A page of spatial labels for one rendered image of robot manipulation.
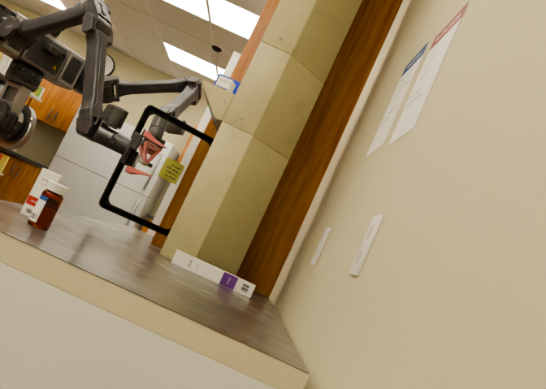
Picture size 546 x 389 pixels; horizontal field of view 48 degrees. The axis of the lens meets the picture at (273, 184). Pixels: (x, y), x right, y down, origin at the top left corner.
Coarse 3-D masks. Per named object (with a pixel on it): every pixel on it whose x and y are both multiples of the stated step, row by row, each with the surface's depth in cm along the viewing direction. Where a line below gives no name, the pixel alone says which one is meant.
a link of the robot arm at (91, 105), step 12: (84, 24) 199; (96, 36) 199; (96, 48) 198; (96, 60) 196; (84, 72) 197; (96, 72) 195; (84, 84) 195; (96, 84) 194; (84, 96) 193; (96, 96) 193; (84, 108) 190; (96, 108) 191
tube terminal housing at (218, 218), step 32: (256, 64) 201; (288, 64) 202; (256, 96) 200; (288, 96) 206; (224, 128) 198; (256, 128) 199; (288, 128) 209; (224, 160) 197; (256, 160) 202; (192, 192) 196; (224, 192) 196; (256, 192) 205; (192, 224) 195; (224, 224) 199; (256, 224) 209; (224, 256) 202
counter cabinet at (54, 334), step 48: (0, 288) 89; (48, 288) 89; (0, 336) 88; (48, 336) 89; (96, 336) 89; (144, 336) 89; (0, 384) 88; (48, 384) 88; (96, 384) 88; (144, 384) 89; (192, 384) 89; (240, 384) 89
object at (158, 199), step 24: (144, 144) 216; (168, 144) 220; (192, 144) 224; (144, 168) 217; (168, 168) 221; (192, 168) 225; (120, 192) 214; (144, 192) 218; (168, 192) 222; (144, 216) 218; (168, 216) 223
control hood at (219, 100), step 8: (208, 88) 200; (216, 88) 200; (208, 96) 199; (216, 96) 199; (224, 96) 200; (232, 96) 200; (216, 104) 199; (224, 104) 199; (216, 112) 199; (224, 112) 199; (216, 120) 202
